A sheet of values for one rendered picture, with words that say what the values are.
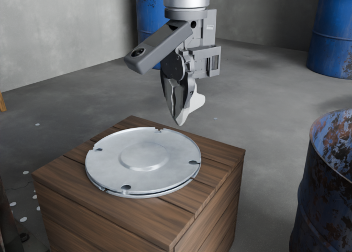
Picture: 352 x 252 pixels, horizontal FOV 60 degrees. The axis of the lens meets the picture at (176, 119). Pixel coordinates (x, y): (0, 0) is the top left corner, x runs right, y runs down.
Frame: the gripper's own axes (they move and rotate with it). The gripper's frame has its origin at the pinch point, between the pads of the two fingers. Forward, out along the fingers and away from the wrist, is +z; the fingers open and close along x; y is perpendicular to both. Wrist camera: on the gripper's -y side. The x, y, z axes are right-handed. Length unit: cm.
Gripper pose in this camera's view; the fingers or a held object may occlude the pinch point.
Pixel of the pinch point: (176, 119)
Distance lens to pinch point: 58.7
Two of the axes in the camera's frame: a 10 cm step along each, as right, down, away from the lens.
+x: -5.6, -3.8, 7.4
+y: 8.3, -2.6, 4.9
